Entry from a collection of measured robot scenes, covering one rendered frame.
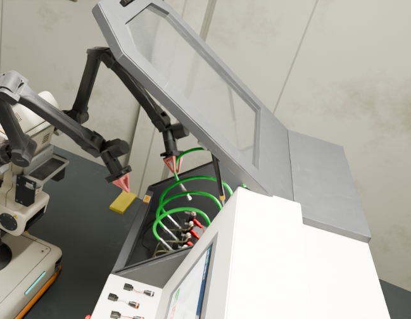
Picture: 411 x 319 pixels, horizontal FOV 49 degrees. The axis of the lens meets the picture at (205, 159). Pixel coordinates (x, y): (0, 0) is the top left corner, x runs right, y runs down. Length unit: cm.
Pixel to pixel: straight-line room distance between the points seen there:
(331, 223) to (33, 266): 181
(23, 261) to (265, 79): 206
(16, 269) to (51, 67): 193
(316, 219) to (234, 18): 208
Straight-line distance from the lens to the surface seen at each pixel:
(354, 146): 358
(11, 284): 277
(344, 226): 167
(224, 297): 115
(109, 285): 185
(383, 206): 382
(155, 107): 209
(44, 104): 175
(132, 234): 212
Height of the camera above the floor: 235
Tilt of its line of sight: 30 degrees down
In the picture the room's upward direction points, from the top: 18 degrees clockwise
